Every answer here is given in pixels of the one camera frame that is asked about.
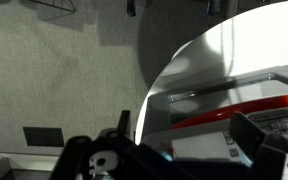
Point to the black chair leg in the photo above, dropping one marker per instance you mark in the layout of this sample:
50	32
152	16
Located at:
131	7

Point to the black rectangular floor plate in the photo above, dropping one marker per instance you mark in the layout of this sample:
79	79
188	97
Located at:
44	136

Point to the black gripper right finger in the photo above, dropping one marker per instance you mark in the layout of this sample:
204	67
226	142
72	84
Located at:
247	133

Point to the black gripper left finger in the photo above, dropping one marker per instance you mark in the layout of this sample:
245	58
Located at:
78	156

